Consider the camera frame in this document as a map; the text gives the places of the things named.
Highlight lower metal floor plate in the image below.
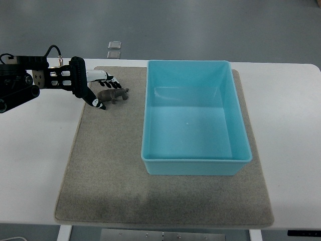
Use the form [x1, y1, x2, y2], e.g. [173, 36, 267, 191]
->
[107, 51, 121, 59]

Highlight blue plastic box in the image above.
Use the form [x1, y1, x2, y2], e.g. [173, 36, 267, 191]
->
[141, 60, 252, 176]

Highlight black desk control panel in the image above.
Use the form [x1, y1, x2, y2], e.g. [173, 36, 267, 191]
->
[287, 230, 321, 237]

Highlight grey metal table crossbar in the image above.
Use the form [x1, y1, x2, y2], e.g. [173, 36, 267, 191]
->
[100, 229, 226, 241]

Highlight grey felt mat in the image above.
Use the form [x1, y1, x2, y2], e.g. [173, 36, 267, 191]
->
[54, 67, 274, 229]

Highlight metal floor plate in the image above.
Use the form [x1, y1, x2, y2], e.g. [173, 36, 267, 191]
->
[108, 41, 121, 49]
[107, 51, 121, 59]

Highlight white table leg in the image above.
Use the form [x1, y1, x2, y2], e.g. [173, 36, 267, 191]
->
[57, 225, 72, 241]
[249, 229, 263, 241]

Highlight white right table leg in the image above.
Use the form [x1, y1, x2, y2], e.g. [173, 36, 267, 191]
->
[249, 229, 263, 241]

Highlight white cable on floor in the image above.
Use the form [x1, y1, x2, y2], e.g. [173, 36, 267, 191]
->
[0, 235, 26, 241]

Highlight white left table leg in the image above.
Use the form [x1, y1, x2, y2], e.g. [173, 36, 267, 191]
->
[57, 225, 72, 241]

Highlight brown toy hippo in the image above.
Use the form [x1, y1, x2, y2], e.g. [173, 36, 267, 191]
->
[97, 88, 129, 104]

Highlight upper metal floor plate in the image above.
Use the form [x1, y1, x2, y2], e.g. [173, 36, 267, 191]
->
[108, 41, 121, 49]

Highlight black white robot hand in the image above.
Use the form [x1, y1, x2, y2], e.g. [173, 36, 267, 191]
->
[69, 57, 122, 110]

